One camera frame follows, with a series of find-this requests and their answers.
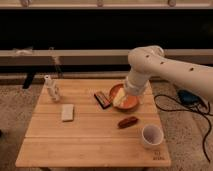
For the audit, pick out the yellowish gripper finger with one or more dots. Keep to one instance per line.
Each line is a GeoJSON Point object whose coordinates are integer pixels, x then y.
{"type": "Point", "coordinates": [120, 97]}

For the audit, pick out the orange ceramic bowl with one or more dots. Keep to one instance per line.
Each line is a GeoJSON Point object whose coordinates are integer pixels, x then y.
{"type": "Point", "coordinates": [129, 103]}

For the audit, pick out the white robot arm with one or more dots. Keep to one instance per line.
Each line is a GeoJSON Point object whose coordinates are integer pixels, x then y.
{"type": "Point", "coordinates": [150, 60]}

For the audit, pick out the dark chocolate bar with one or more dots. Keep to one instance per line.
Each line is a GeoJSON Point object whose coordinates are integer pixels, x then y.
{"type": "Point", "coordinates": [102, 99]}

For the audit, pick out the brown sausage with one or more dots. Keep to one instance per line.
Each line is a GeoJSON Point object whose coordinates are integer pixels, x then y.
{"type": "Point", "coordinates": [127, 122]}

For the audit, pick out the wooden table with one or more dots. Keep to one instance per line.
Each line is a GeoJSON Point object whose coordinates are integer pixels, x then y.
{"type": "Point", "coordinates": [92, 138]}

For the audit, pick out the white paper cup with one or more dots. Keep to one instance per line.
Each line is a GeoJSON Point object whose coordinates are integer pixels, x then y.
{"type": "Point", "coordinates": [151, 136]}

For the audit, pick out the white rectangular sponge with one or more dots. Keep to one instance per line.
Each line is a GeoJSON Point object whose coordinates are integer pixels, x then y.
{"type": "Point", "coordinates": [67, 112]}

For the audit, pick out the blue power adapter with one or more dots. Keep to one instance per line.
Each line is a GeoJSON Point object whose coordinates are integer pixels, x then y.
{"type": "Point", "coordinates": [187, 98]}

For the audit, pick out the small white bottle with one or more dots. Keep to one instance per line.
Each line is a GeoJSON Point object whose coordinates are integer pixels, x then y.
{"type": "Point", "coordinates": [52, 88]}

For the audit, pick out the grey horizontal rail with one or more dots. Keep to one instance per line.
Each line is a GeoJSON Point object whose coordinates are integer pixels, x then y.
{"type": "Point", "coordinates": [93, 57]}

